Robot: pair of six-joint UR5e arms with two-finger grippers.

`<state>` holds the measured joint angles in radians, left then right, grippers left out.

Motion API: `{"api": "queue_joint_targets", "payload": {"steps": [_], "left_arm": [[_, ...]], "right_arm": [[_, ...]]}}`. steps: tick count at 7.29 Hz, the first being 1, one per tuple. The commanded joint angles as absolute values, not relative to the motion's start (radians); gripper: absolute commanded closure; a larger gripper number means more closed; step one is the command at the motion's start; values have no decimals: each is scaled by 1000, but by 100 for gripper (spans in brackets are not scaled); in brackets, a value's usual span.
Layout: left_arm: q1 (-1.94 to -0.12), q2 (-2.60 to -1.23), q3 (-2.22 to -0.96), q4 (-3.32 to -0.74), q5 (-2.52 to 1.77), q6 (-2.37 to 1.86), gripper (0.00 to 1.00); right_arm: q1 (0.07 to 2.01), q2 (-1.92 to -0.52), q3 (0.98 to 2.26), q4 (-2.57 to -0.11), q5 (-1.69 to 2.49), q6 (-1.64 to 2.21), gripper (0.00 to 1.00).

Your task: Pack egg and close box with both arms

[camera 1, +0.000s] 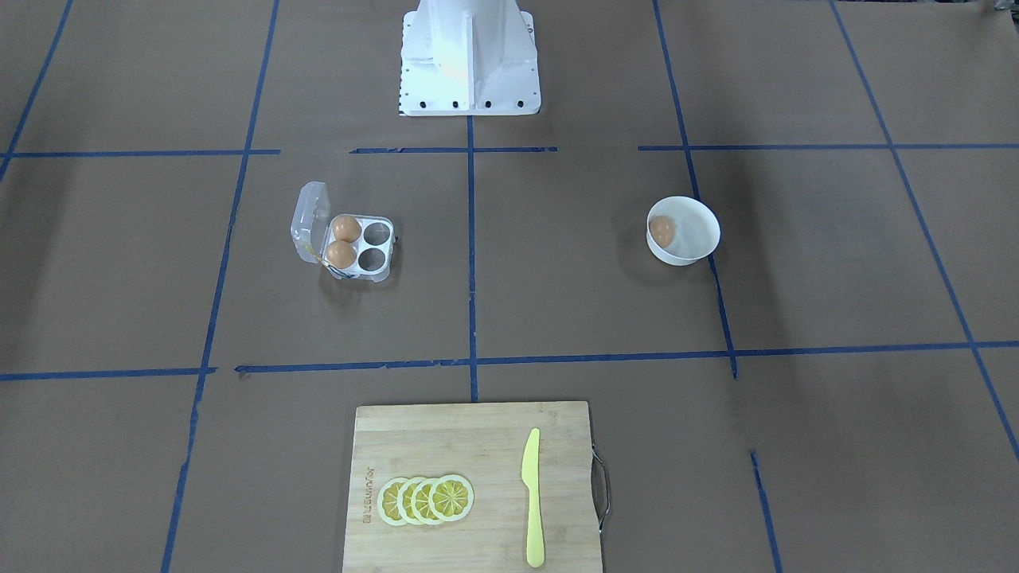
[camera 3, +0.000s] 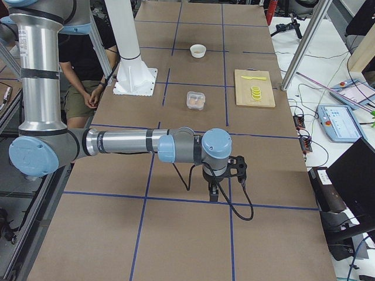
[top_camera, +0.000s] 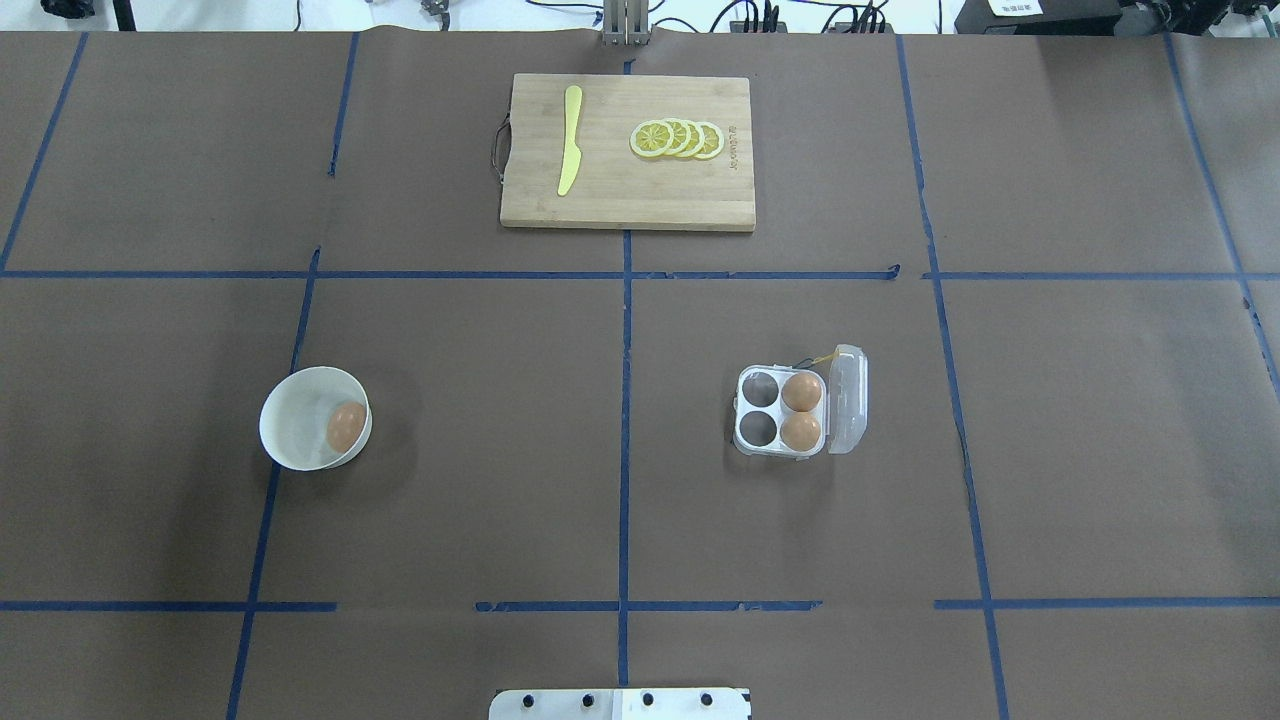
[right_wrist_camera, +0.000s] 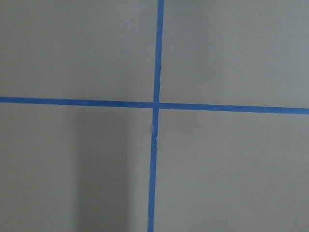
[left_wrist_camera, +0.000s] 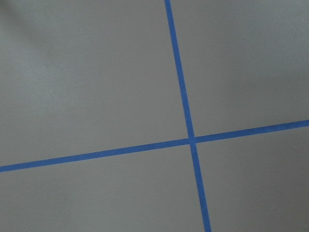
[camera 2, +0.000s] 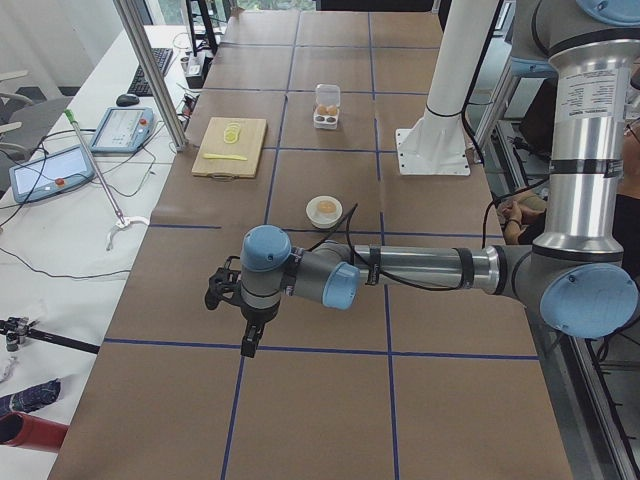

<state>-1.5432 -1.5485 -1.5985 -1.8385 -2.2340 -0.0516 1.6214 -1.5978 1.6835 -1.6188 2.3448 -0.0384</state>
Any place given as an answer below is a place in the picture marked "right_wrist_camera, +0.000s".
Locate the blue tape line lengthwise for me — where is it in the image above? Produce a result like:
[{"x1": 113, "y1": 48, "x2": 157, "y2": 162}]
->
[{"x1": 147, "y1": 0, "x2": 164, "y2": 232}]

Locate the blue tape line crosswise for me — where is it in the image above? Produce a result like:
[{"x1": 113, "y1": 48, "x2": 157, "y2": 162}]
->
[{"x1": 0, "y1": 96, "x2": 309, "y2": 115}]

